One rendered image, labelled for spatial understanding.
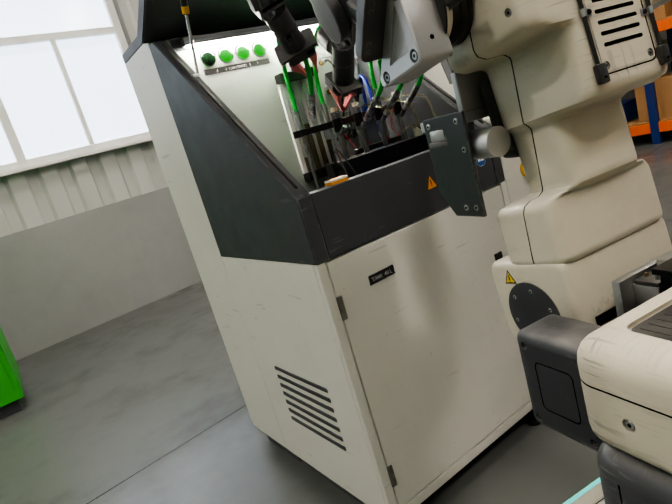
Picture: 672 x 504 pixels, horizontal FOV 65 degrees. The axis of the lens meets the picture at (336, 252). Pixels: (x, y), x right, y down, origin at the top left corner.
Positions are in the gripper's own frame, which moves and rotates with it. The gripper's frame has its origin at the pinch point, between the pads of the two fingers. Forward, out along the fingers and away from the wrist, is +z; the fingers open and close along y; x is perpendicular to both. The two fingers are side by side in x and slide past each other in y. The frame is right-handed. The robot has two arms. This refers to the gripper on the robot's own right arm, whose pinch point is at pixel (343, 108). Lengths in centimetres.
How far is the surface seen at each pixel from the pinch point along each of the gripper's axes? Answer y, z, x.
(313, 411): -54, 56, 40
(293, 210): -31.6, -3.8, 30.2
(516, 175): -31, 20, -42
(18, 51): 378, 151, 107
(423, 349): -61, 34, 9
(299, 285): -38, 16, 33
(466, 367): -67, 46, -3
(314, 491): -66, 88, 47
